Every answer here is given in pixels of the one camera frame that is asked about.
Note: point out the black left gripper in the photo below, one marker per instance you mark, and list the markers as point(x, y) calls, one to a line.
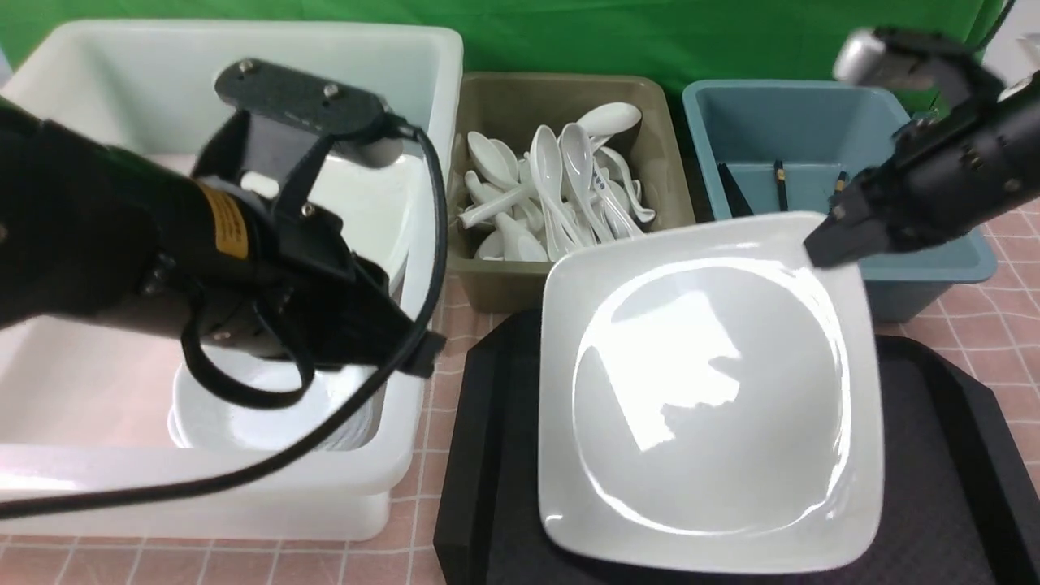
point(228, 271)

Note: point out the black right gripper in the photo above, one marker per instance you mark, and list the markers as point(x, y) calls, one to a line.
point(944, 179)

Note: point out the large white square plate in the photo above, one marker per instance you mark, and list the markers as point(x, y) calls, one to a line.
point(710, 402)

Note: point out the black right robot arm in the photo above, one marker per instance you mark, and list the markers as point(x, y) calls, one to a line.
point(1023, 105)

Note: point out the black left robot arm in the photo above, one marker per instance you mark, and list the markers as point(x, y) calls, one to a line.
point(76, 234)

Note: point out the stack of white square plates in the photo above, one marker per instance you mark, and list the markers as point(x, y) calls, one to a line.
point(374, 206)

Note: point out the stack of white bowls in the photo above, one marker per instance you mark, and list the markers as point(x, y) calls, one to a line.
point(199, 420)

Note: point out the pink checkered tablecloth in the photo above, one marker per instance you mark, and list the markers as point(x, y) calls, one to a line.
point(989, 329)

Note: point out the blue plastic bin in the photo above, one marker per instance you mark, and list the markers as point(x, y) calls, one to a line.
point(820, 130)

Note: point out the black chopsticks in bin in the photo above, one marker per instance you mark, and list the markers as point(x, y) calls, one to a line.
point(778, 187)

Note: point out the large white plastic bin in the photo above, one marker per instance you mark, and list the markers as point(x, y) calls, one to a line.
point(85, 409)

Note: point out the olive green plastic bin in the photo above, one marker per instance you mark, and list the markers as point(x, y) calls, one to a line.
point(510, 107)

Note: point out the green cloth backdrop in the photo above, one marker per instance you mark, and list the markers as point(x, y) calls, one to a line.
point(673, 43)

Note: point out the pile of white spoons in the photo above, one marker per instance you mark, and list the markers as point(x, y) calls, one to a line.
point(569, 191)

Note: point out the black serving tray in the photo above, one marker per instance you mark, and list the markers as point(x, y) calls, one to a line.
point(959, 505)

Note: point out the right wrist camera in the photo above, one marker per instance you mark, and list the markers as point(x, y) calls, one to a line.
point(906, 59)

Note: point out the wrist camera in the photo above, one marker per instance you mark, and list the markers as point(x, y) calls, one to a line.
point(301, 106)
point(906, 59)

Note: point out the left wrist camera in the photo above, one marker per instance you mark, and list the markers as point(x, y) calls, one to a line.
point(301, 106)

